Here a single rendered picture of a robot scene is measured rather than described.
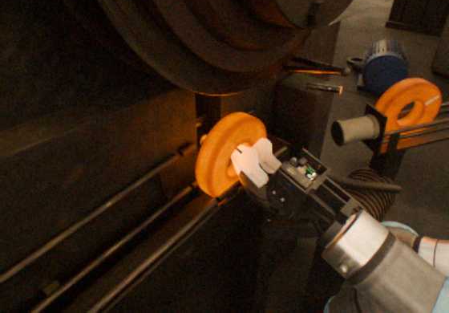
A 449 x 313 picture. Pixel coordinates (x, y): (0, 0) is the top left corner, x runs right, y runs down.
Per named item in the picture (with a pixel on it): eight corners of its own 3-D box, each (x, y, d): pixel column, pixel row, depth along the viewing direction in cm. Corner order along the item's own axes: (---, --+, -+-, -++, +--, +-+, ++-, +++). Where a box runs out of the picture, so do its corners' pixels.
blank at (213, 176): (187, 141, 48) (203, 150, 46) (252, 95, 56) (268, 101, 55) (200, 208, 58) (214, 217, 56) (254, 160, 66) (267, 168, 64)
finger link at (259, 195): (253, 160, 53) (294, 196, 50) (250, 167, 55) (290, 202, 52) (235, 174, 51) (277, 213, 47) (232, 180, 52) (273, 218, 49)
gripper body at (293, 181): (300, 144, 50) (368, 197, 46) (280, 177, 56) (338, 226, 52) (271, 166, 45) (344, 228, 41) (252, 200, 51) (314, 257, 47)
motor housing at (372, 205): (290, 316, 107) (317, 197, 77) (322, 272, 120) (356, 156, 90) (326, 346, 99) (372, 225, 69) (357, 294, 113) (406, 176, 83)
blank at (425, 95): (381, 145, 84) (389, 152, 81) (362, 104, 75) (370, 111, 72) (436, 110, 81) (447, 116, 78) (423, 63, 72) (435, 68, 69)
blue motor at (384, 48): (354, 96, 241) (366, 51, 222) (358, 70, 285) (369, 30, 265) (400, 104, 231) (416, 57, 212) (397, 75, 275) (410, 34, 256)
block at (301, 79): (264, 168, 81) (273, 79, 68) (282, 155, 86) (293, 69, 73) (301, 189, 75) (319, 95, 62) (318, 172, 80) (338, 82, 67)
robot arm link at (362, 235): (362, 248, 51) (333, 290, 45) (336, 225, 53) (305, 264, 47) (397, 219, 45) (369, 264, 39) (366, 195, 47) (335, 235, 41)
